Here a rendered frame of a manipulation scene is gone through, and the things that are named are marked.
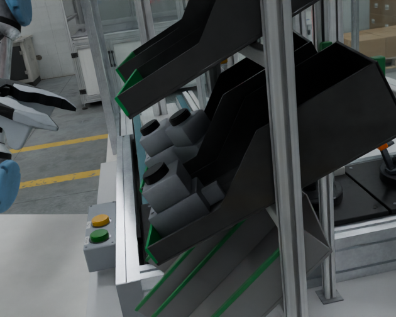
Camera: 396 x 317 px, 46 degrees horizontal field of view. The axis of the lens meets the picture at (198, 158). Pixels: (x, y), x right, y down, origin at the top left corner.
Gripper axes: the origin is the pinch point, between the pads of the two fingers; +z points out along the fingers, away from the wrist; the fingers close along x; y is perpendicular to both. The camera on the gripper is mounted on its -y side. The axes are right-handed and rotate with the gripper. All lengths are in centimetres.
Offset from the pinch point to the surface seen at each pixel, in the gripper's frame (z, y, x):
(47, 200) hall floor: -53, 169, -256
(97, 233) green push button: 7.2, 33.9, -25.2
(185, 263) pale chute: 22.4, 14.0, 6.8
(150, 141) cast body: 12.8, 0.6, -0.4
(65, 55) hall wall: -188, 190, -797
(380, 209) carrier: 61, 9, -23
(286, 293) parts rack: 30.0, 2.6, 24.1
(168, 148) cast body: 15.6, 0.9, -0.5
